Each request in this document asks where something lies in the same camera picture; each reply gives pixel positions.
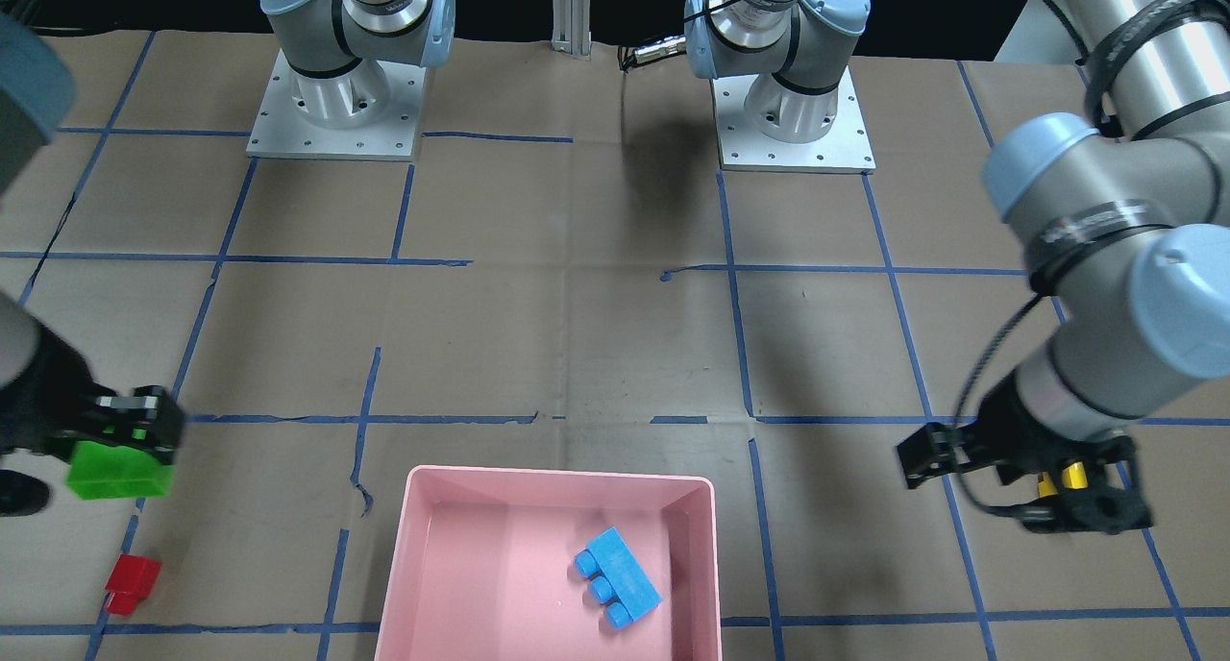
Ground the green toy block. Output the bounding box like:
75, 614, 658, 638
64, 441, 175, 501

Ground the yellow toy block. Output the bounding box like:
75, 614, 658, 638
1037, 462, 1090, 499

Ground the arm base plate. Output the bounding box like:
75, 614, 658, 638
711, 69, 877, 174
246, 53, 431, 162

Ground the blue toy block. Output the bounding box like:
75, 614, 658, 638
573, 526, 663, 631

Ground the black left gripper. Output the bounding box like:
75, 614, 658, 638
895, 372, 1154, 535

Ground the pink plastic box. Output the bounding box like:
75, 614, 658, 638
375, 465, 724, 660

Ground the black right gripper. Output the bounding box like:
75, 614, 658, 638
0, 315, 185, 517

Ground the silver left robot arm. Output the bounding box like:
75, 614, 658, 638
897, 0, 1229, 534

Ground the red toy block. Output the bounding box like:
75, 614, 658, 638
105, 554, 162, 615

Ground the aluminium frame post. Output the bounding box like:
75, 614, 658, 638
550, 0, 592, 62

